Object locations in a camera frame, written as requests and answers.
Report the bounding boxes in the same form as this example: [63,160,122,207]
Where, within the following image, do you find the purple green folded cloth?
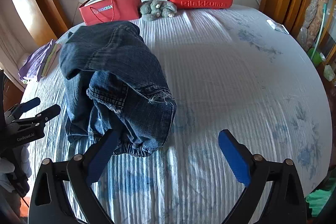
[18,39,62,84]

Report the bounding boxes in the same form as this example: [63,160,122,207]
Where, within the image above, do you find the dark blue denim jeans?
[59,21,177,157]

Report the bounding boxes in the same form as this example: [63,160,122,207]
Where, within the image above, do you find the red paper shopping bag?
[79,0,141,26]

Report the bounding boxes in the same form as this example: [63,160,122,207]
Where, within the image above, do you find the green plastic bag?
[306,178,335,218]

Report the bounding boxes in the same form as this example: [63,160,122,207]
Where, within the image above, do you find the white gloved hand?
[0,158,15,193]

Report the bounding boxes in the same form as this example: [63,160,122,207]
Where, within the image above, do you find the white packet on bed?
[266,19,289,35]

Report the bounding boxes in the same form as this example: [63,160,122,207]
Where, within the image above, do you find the white blue floral bedsheet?
[20,4,333,224]

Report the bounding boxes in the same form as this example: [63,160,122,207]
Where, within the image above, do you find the grey plush toy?
[139,0,178,22]

